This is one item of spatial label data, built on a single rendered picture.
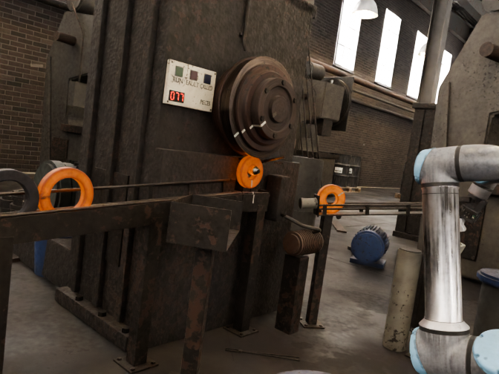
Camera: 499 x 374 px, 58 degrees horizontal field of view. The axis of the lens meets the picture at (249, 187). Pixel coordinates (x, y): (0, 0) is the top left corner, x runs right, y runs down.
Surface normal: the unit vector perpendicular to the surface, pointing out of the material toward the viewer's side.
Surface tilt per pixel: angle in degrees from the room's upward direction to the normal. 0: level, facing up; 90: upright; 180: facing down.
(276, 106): 90
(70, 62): 90
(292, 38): 90
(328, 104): 92
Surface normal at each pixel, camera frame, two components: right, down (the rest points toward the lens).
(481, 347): -0.39, -0.75
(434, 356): -0.69, -0.11
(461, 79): -0.83, -0.06
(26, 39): 0.73, 0.16
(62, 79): -0.53, 0.01
